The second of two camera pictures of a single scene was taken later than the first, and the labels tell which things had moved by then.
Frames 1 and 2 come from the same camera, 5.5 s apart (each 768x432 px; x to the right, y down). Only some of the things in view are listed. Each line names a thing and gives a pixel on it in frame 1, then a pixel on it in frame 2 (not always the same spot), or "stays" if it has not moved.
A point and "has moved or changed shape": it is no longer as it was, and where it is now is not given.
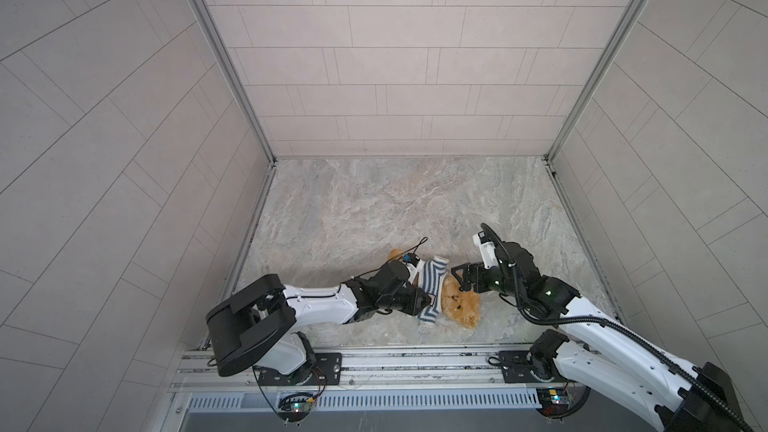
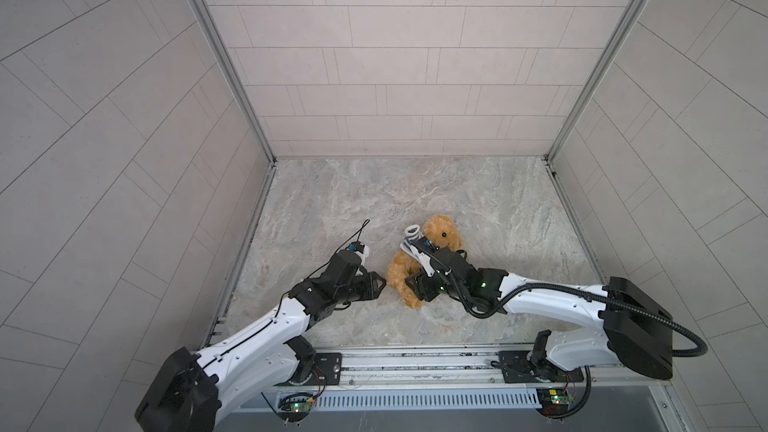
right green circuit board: x=554 y=401 stays
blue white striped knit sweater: x=430 y=275 has moved or changed shape
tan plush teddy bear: x=459 y=304 has moved or changed shape
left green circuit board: x=294 y=406 stays
